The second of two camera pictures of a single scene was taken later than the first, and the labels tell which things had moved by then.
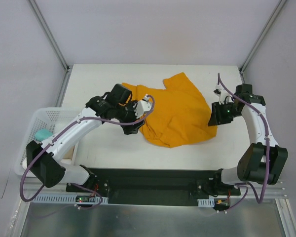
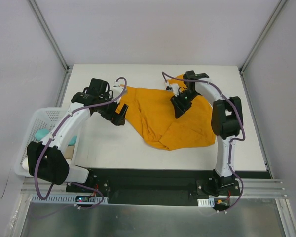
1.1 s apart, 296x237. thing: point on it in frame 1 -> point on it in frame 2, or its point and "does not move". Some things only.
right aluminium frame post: x=278 y=7 does not move
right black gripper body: x=217 y=114 -> x=181 y=101
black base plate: x=148 y=187 does not move
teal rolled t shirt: x=41 y=134 does not move
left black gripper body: x=132 y=122 -> x=112 y=113
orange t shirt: x=180 y=116 does not move
